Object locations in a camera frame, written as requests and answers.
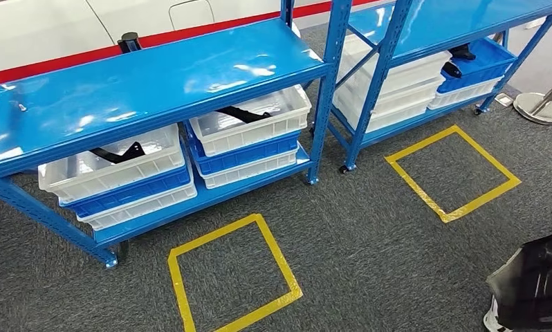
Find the chrome stanchion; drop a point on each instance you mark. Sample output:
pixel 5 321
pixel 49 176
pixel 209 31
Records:
pixel 539 110

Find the black license plate holder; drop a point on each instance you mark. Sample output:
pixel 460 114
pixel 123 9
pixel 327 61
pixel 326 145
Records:
pixel 532 266

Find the small white clip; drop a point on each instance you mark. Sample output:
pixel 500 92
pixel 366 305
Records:
pixel 21 107

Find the black bracket part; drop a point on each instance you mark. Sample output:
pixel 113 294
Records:
pixel 451 69
pixel 461 52
pixel 120 156
pixel 239 114

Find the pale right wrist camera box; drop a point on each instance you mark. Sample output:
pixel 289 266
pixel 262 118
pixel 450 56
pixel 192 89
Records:
pixel 496 316

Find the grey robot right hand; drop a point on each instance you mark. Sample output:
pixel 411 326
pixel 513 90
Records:
pixel 542 316

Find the yellow floor tape square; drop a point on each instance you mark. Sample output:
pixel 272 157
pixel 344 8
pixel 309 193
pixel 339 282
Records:
pixel 177 284
pixel 487 156

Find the white plastic crate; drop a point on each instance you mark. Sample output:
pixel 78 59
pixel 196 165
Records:
pixel 464 94
pixel 248 172
pixel 409 96
pixel 257 133
pixel 143 206
pixel 413 73
pixel 120 176
pixel 395 117

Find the small white floor plate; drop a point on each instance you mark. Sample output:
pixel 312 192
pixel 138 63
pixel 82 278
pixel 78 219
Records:
pixel 504 100

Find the blue metal shelf rack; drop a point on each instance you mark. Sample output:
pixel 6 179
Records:
pixel 441 18
pixel 143 82

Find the black stanchion post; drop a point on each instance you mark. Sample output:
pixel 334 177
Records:
pixel 129 42

